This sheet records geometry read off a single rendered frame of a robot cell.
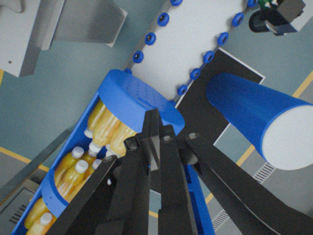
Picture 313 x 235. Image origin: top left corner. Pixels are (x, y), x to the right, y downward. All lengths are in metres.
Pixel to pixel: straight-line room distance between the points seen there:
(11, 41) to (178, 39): 0.53
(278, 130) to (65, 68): 1.64
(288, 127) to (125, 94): 0.62
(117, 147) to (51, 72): 1.45
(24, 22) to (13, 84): 1.48
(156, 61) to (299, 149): 0.66
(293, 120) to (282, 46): 1.21
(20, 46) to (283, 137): 0.95
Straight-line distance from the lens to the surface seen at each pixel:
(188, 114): 1.62
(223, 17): 0.76
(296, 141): 0.88
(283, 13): 0.77
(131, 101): 0.44
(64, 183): 0.74
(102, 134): 0.58
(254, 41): 1.84
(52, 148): 1.77
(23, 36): 0.70
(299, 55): 2.06
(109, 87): 0.49
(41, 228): 0.97
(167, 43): 0.72
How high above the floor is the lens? 1.65
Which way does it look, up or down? 69 degrees down
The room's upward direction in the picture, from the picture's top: 179 degrees counter-clockwise
